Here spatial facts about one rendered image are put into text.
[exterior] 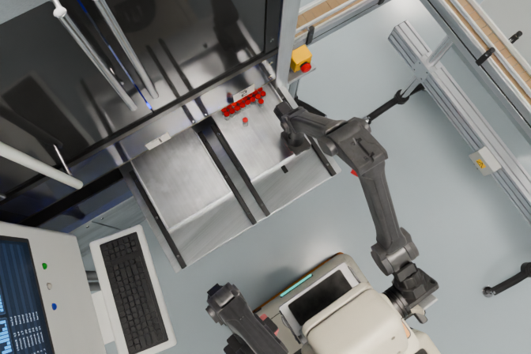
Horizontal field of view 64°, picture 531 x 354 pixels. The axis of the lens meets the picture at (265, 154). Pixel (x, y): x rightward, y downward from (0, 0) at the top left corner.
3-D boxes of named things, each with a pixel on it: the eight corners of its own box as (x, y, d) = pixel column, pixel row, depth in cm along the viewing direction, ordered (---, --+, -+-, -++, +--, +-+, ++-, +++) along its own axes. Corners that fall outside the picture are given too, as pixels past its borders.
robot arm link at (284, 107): (285, 128, 131) (308, 114, 132) (265, 101, 135) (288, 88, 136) (287, 143, 142) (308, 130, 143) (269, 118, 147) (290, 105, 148)
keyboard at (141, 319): (99, 245, 155) (97, 244, 153) (137, 231, 157) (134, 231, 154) (129, 355, 146) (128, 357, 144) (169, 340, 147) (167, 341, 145)
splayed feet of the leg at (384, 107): (358, 118, 256) (363, 110, 242) (423, 79, 263) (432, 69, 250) (366, 129, 254) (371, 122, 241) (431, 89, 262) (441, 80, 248)
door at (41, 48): (5, 193, 119) (-225, 124, 62) (152, 112, 126) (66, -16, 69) (5, 194, 119) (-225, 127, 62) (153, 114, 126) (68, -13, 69)
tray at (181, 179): (125, 152, 157) (122, 149, 154) (186, 118, 161) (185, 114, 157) (168, 231, 150) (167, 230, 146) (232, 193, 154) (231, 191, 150)
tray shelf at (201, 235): (114, 160, 158) (113, 159, 156) (273, 71, 169) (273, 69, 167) (176, 273, 148) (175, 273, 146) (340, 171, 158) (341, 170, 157)
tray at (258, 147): (205, 107, 162) (204, 103, 159) (262, 75, 166) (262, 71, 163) (250, 182, 155) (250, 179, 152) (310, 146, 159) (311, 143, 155)
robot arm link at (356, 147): (350, 162, 87) (390, 137, 88) (318, 134, 98) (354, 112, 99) (390, 282, 113) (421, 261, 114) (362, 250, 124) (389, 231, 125)
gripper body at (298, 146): (295, 126, 152) (295, 116, 146) (311, 148, 149) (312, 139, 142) (280, 135, 151) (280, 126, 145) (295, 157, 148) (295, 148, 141)
